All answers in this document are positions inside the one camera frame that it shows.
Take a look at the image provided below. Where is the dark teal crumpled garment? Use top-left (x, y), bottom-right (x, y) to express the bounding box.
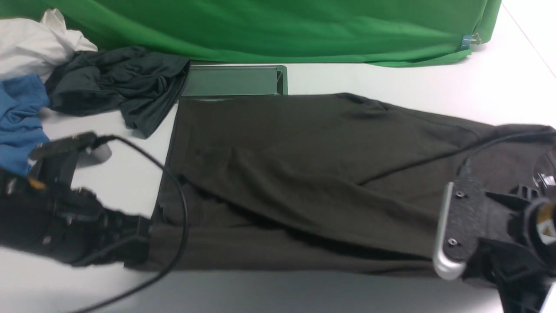
top-left (44, 46), bottom-right (191, 138)

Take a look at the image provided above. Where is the metal table cable tray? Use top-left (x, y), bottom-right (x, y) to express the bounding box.
top-left (182, 65), bottom-right (288, 99)

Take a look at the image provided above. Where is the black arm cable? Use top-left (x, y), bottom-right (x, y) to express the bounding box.
top-left (65, 135), bottom-right (190, 313)
top-left (456, 130), bottom-right (556, 176)

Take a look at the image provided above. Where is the gray left robot arm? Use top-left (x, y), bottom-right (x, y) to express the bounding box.
top-left (0, 169), bottom-right (151, 267)

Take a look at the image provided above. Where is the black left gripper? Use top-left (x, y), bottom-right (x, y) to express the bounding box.
top-left (26, 177), bottom-right (152, 267)

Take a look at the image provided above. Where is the dark gray long-sleeve shirt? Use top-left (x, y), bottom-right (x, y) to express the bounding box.
top-left (124, 92), bottom-right (556, 279)

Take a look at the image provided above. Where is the blue crumpled garment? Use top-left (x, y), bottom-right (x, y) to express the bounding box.
top-left (0, 73), bottom-right (49, 176)

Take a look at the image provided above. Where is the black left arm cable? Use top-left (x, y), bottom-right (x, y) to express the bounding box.
top-left (65, 135), bottom-right (190, 313)

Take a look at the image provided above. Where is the green backdrop cloth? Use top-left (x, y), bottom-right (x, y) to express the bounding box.
top-left (1, 0), bottom-right (502, 67)

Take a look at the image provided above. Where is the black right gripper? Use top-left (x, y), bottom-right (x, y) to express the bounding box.
top-left (463, 186), bottom-right (555, 313)

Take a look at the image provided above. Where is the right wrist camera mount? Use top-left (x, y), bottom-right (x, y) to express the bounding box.
top-left (433, 172), bottom-right (485, 281)

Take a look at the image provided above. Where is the white crumpled garment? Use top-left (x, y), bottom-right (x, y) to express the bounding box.
top-left (0, 9), bottom-right (98, 82)

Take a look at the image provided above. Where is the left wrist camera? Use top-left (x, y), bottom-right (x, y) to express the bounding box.
top-left (27, 132), bottom-right (113, 186)

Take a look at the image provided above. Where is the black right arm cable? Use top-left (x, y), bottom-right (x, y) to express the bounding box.
top-left (456, 130), bottom-right (556, 176)

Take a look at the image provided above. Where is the teal binder clip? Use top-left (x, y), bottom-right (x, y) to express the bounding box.
top-left (460, 33), bottom-right (482, 51)

